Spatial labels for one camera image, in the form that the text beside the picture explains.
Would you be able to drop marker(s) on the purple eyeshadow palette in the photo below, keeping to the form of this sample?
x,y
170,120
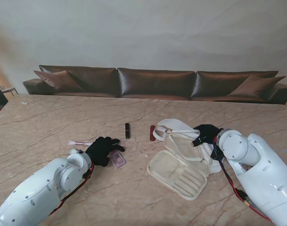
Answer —
x,y
118,161

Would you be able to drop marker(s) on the cream white cosmetics bag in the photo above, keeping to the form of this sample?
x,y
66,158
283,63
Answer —
x,y
176,174

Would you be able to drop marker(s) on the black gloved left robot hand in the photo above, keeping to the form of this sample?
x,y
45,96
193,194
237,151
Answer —
x,y
100,150

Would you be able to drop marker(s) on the grey side chair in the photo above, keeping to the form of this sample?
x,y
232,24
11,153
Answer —
x,y
9,89

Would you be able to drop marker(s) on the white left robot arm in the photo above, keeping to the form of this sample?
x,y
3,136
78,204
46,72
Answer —
x,y
39,188

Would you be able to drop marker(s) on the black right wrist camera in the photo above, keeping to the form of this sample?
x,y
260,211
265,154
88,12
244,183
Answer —
x,y
215,154

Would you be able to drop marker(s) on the brown sofa pillow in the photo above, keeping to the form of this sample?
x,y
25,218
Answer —
x,y
57,80
255,86

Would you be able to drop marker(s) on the pink makeup brush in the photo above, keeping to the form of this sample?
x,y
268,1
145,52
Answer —
x,y
78,142

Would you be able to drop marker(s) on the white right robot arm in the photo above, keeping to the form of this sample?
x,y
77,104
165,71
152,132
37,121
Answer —
x,y
263,169

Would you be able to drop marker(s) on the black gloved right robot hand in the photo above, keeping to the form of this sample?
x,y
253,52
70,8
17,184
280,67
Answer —
x,y
208,134

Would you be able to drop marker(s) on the black lipstick tube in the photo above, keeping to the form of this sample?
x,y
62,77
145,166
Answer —
x,y
127,131

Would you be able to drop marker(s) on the red lipstick tube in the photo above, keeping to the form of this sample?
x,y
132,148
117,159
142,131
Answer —
x,y
151,134

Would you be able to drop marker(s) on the brown leather sofa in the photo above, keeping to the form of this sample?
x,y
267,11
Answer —
x,y
155,82

